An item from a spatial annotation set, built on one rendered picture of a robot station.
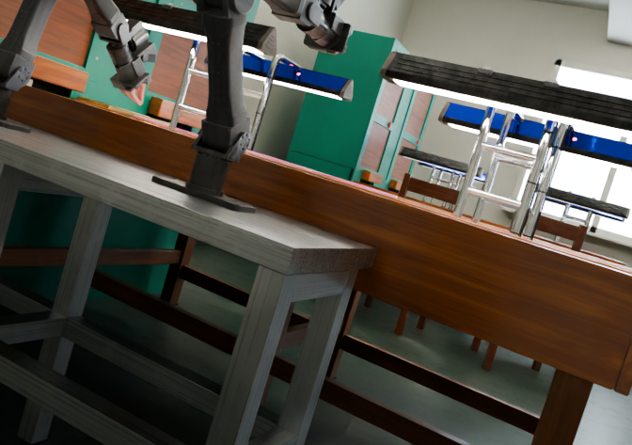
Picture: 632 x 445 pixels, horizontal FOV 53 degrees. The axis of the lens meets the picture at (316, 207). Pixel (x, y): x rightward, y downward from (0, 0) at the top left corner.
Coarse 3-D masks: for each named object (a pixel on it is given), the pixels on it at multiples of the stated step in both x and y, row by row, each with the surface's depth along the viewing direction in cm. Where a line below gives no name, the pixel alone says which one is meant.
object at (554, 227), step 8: (528, 216) 374; (544, 216) 373; (512, 224) 374; (544, 224) 373; (552, 224) 373; (560, 224) 373; (568, 224) 372; (552, 232) 373; (560, 232) 373; (568, 232) 372; (576, 232) 372; (584, 232) 371; (576, 240) 372; (576, 248) 371; (472, 344) 379; (488, 352) 340; (488, 360) 341; (488, 368) 341; (536, 368) 376
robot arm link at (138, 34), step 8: (120, 24) 165; (136, 24) 174; (120, 32) 166; (128, 32) 169; (136, 32) 175; (144, 32) 177; (104, 40) 170; (112, 40) 169; (120, 40) 168; (128, 40) 170; (136, 40) 175; (144, 40) 178; (136, 48) 176
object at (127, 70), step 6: (132, 60) 175; (114, 66) 176; (120, 66) 174; (126, 66) 174; (132, 66) 175; (120, 72) 175; (126, 72) 175; (132, 72) 176; (114, 78) 180; (120, 78) 177; (126, 78) 177; (132, 78) 177; (138, 78) 178; (144, 78) 178; (126, 84) 177; (132, 84) 176; (138, 84) 176
